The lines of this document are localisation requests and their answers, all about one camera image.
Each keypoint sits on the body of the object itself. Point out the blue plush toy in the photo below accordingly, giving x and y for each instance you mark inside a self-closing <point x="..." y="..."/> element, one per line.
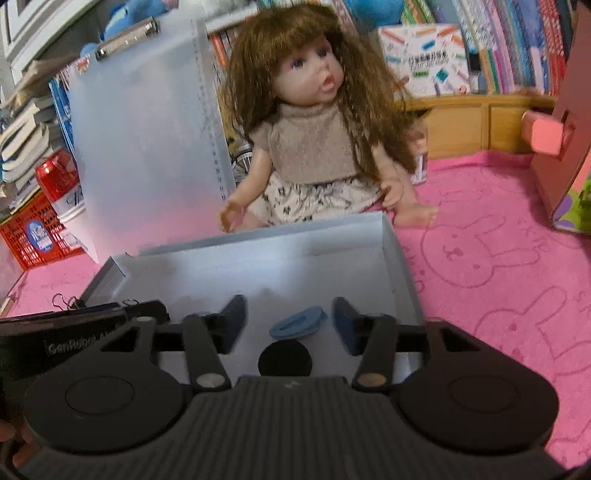
<point x="134" y="14"/>

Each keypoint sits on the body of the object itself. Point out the wooden drawer unit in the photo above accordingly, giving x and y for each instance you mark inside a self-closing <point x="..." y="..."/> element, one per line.
<point x="461" y="127"/>

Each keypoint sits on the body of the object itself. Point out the person's left hand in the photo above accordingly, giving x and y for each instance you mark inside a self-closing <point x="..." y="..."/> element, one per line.
<point x="10" y="436"/>

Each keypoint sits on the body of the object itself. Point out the red plastic crate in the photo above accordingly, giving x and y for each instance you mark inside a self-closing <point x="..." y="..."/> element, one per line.
<point x="27" y="240"/>

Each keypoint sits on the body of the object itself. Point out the blue plastic clip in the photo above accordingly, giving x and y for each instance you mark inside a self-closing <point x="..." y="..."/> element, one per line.
<point x="298" y="323"/>

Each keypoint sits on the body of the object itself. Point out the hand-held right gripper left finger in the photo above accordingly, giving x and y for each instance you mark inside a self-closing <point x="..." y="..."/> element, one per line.
<point x="233" y="323"/>

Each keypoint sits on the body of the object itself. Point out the translucent clipboard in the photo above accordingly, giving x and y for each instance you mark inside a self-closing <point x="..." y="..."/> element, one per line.
<point x="147" y="147"/>

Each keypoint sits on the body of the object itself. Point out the red soda can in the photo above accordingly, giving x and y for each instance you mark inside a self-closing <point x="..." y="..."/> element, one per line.
<point x="57" y="177"/>

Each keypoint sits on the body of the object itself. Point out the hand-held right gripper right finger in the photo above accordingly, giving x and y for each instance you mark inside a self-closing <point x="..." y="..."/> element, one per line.
<point x="346" y="325"/>

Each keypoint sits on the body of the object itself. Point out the small black binder clip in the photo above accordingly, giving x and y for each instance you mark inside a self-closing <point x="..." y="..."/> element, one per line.
<point x="69" y="302"/>

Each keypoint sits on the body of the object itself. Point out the row of upright books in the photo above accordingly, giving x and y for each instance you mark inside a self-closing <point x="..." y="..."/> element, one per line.
<point x="512" y="46"/>

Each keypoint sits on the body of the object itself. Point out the pencil-print white box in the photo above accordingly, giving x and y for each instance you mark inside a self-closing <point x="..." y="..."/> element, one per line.
<point x="425" y="60"/>

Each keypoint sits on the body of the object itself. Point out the stack of worn books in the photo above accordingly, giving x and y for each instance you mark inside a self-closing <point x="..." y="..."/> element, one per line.
<point x="23" y="143"/>

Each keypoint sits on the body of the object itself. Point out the pink rabbit-print blanket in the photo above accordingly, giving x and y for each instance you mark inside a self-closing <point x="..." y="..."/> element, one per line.
<point x="498" y="258"/>

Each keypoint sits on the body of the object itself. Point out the small white carton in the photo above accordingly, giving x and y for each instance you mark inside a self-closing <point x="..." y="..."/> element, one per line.
<point x="420" y="168"/>

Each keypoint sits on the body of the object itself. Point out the black round cap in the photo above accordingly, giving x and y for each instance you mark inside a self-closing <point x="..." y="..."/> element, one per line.
<point x="285" y="359"/>

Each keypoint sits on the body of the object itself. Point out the grey cardboard box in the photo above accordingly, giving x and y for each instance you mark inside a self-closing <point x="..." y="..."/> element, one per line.
<point x="286" y="272"/>

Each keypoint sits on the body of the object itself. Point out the blue plush with white belly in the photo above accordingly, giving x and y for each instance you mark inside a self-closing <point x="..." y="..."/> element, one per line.
<point x="374" y="9"/>

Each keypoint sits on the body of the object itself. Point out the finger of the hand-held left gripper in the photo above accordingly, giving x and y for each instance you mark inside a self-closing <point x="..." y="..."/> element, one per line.
<point x="150" y="309"/>

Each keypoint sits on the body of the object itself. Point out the long-haired doll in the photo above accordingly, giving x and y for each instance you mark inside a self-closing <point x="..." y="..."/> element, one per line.
<point x="314" y="138"/>

